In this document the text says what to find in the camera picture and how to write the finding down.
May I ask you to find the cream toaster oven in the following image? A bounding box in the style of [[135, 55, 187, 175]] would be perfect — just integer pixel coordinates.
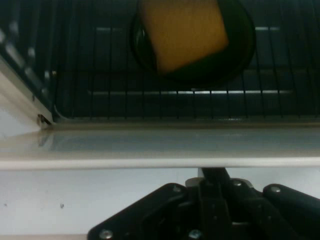
[[0, 0, 320, 137]]

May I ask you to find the black wire oven rack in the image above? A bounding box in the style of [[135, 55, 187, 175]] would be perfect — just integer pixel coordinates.
[[52, 0, 320, 120]]

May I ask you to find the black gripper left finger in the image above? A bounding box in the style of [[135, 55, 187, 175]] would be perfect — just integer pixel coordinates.
[[87, 167, 219, 240]]

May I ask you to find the black round pan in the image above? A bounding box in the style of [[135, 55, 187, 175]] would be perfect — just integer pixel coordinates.
[[129, 0, 257, 89]]

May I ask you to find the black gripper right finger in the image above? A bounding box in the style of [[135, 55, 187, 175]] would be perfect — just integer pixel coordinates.
[[214, 167, 320, 240]]

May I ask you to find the glass oven door with handle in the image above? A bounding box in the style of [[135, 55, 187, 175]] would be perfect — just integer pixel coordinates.
[[0, 121, 320, 171]]

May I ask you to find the yellow square block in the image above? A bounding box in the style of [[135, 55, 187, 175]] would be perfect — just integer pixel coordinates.
[[138, 0, 230, 75]]

